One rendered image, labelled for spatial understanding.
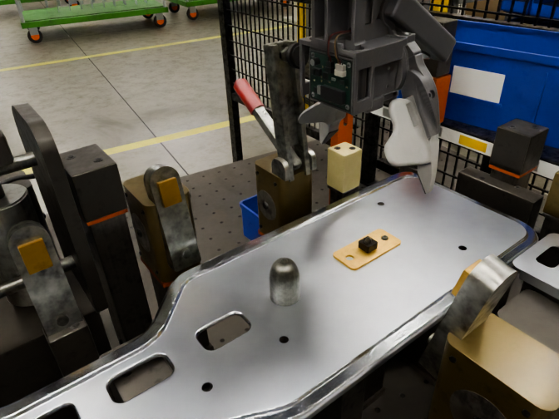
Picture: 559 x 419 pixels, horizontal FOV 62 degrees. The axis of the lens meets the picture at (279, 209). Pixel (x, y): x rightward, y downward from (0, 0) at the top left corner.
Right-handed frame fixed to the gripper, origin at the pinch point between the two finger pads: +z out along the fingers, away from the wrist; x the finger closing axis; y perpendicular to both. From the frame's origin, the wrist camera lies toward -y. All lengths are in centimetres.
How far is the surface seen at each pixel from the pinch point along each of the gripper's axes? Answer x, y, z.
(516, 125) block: 0.2, -29.1, 4.0
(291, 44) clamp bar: -13.4, 0.3, -10.3
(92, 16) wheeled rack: -646, -159, 89
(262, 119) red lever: -20.0, 0.7, 0.6
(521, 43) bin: -13, -51, -1
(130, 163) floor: -247, -45, 113
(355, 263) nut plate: 1.3, 3.5, 11.1
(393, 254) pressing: 2.6, -1.3, 11.5
